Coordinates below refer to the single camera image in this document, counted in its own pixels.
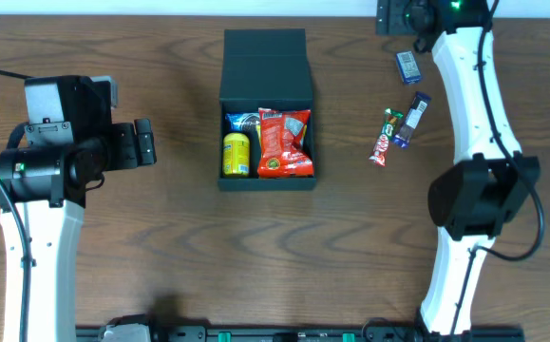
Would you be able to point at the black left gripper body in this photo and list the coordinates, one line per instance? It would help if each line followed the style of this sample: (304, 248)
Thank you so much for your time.
(143, 141)

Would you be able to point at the small blue grey packet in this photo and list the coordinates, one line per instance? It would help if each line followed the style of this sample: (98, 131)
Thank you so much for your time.
(408, 68)

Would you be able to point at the dark blue chocolate bar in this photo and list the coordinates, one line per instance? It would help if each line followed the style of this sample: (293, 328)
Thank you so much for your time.
(416, 110)

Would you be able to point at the yellow round candy pack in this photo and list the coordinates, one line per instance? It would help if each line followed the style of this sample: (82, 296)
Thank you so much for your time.
(236, 155)

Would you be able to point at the blue Oreo cookie pack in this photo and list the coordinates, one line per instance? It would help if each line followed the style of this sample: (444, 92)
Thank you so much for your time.
(243, 122)

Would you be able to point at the red KitKat bar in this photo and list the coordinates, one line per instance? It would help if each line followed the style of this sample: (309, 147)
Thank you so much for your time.
(380, 150)

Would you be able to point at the dark green box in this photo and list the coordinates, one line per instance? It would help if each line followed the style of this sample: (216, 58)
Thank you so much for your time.
(266, 68)

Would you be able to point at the red snack bag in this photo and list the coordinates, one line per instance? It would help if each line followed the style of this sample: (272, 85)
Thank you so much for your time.
(280, 157)

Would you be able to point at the yellow snack bag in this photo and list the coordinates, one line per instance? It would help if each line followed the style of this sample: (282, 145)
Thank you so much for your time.
(298, 139)

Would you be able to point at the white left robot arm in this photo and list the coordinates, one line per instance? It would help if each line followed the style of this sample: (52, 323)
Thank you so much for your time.
(49, 164)

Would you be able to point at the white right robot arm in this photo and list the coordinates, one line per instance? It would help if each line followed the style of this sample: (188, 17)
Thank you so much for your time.
(490, 177)

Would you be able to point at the green candy wrapper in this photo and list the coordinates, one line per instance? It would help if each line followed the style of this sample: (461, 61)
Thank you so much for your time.
(392, 119)

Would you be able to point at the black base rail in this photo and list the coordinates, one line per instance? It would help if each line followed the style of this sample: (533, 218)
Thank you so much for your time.
(142, 327)

